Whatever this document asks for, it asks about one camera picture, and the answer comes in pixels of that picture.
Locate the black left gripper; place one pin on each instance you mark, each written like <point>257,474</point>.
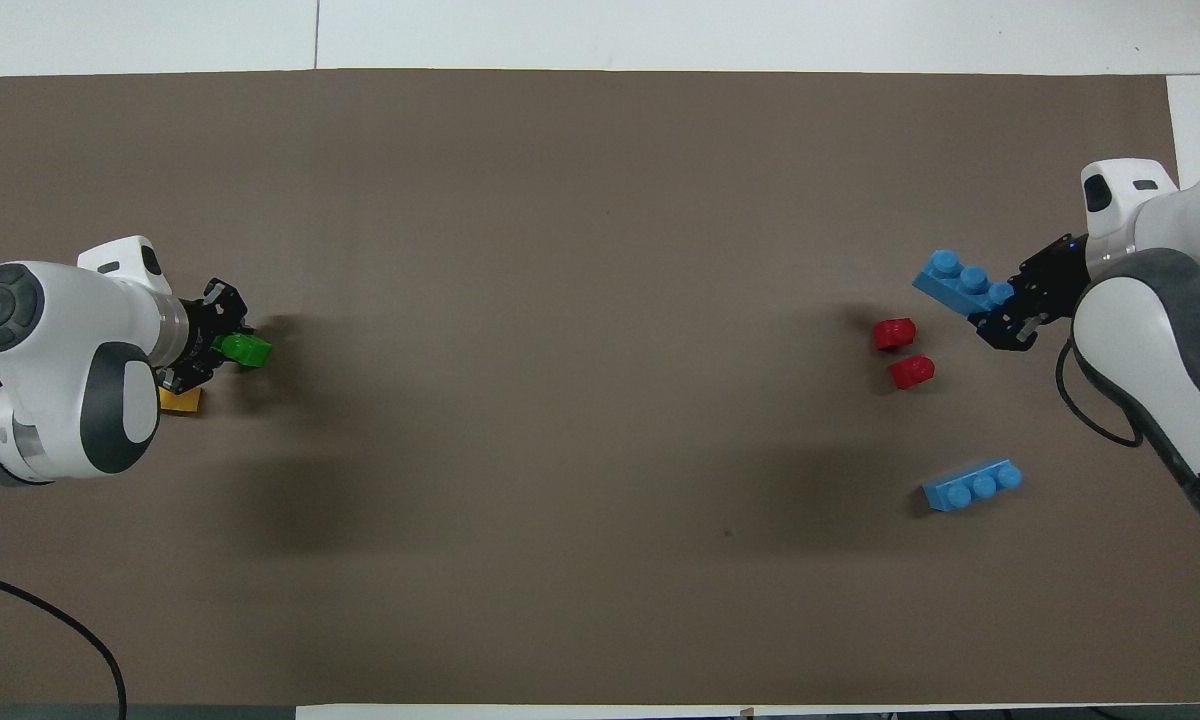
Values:
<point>200,335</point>

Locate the blue three-stud block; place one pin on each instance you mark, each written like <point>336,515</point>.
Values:
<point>972,487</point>
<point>960,282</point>

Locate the brown table mat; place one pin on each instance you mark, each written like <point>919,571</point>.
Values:
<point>600,200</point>

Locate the red small block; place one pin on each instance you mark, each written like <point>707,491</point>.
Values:
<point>910,372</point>
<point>892,335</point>

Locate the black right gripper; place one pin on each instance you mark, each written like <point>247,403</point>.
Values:
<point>1060,280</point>

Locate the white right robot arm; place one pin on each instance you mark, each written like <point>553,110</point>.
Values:
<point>1160,330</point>

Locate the green two-stud block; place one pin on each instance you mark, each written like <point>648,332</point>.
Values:
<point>245,350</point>

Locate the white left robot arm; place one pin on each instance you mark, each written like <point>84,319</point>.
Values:
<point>50,350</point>

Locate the yellow two-stud block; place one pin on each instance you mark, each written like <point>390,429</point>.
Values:
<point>182,402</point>

